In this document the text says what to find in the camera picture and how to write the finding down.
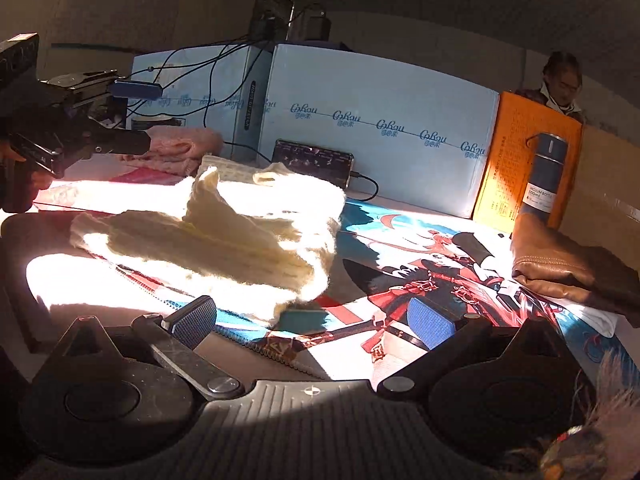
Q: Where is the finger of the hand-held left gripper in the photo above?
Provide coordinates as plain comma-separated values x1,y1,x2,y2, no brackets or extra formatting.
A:
108,78,164,102
89,120,152,157

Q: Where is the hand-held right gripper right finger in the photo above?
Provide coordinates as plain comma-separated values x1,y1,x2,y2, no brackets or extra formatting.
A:
376,298,582,400

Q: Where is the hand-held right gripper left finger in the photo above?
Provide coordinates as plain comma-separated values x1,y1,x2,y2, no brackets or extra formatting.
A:
54,295,244,401

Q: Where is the cream knitted sweater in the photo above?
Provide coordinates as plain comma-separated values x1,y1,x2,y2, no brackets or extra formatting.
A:
69,154,347,329

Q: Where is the person's left hand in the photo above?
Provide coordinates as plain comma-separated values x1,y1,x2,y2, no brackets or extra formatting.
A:
0,142,55,193

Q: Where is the pink fluffy garment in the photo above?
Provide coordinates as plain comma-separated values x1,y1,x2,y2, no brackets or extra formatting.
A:
118,126,224,177

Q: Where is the printed cartoon mat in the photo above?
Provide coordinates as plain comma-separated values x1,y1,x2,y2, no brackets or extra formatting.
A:
31,169,623,382

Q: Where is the small light blue cardboard box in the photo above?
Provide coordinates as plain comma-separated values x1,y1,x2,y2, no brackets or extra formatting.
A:
131,41,275,162

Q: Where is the brown leather jacket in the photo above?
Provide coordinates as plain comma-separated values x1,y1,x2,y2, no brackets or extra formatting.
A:
510,212,640,329

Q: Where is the dark upright screen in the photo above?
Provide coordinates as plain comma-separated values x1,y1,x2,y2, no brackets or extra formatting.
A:
249,0,296,44

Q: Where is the orange cardboard box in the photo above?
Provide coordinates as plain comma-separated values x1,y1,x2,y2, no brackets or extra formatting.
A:
472,91,584,235

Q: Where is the grey-blue vacuum bottle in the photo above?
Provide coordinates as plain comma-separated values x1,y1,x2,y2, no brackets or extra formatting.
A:
519,132,569,223

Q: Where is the black power bank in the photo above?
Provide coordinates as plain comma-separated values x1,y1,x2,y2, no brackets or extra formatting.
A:
271,139,356,187

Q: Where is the black power adapter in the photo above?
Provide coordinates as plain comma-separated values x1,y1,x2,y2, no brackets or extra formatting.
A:
304,9,332,42

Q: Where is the bundle of black cables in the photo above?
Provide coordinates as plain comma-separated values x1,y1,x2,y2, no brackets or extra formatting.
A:
125,2,328,162

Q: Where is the black charging cable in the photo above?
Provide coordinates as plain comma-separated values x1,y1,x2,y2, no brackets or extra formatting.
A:
346,172,381,202

